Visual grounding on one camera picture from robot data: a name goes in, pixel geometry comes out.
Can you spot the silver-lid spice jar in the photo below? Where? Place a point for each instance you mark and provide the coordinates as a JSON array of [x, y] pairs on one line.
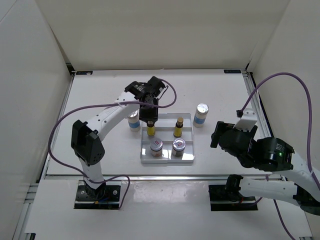
[[156, 147]]

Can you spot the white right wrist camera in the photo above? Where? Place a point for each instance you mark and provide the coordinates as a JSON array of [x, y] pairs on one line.
[[247, 120]]

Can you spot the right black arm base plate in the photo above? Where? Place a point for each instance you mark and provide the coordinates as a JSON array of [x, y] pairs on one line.
[[221, 201]]

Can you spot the blue-label salt shaker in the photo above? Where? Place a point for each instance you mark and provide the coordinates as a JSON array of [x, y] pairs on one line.
[[134, 121], [200, 115]]

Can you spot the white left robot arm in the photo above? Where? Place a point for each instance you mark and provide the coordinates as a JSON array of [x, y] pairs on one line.
[[87, 136]]

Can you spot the yellow-label small bottle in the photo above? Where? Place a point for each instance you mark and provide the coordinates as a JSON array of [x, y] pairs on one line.
[[151, 131], [177, 133]]

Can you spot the aluminium table frame rail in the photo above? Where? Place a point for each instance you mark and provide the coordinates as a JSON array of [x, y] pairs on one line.
[[149, 177]]

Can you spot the red-logo-lid spice jar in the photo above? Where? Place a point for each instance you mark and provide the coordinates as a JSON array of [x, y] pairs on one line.
[[178, 147]]

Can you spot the white divided plastic tray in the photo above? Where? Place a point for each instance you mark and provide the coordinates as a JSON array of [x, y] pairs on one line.
[[164, 131]]

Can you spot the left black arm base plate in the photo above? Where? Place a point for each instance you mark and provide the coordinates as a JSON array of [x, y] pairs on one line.
[[104, 198]]

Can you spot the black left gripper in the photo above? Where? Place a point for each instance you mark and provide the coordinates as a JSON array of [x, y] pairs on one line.
[[144, 116]]

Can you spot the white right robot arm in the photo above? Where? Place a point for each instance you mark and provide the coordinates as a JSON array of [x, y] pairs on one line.
[[268, 154]]

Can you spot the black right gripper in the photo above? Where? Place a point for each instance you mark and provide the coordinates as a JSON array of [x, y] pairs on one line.
[[220, 126]]

